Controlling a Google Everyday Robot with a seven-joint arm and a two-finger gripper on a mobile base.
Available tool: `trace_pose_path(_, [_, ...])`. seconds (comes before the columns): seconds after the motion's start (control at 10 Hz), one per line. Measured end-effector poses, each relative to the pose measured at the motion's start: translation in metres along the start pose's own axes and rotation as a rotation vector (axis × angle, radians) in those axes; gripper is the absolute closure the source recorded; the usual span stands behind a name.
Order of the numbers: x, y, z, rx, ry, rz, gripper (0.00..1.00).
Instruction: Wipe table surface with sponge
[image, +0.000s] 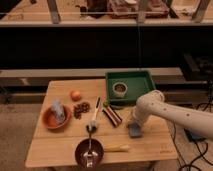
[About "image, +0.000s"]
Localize dark maroon bowl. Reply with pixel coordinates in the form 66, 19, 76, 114
75, 139, 104, 168

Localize bunch of brown grapes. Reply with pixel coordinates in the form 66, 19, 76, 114
73, 102, 90, 119

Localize small green lime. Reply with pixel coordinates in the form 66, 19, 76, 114
103, 101, 109, 107

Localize dark red chocolate bar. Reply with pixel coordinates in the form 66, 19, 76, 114
102, 107, 122, 127

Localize small white cup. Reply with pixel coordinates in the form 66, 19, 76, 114
112, 82, 128, 98

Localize black power adapter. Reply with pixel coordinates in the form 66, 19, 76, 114
184, 129, 205, 142

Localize green plastic tray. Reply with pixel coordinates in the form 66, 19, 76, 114
105, 71, 156, 106

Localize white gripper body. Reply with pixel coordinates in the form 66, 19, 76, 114
127, 108, 144, 126

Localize crumpled clear plastic cup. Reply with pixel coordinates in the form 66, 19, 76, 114
51, 101, 65, 124

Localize blue grey sponge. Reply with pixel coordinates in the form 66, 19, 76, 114
128, 123, 142, 138

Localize yellow corn cob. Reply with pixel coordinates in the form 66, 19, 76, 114
104, 145, 130, 152

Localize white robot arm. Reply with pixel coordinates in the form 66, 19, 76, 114
129, 90, 213, 140

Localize orange clay bowl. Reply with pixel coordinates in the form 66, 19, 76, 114
42, 106, 72, 130

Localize orange fruit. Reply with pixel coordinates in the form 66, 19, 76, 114
70, 90, 82, 101

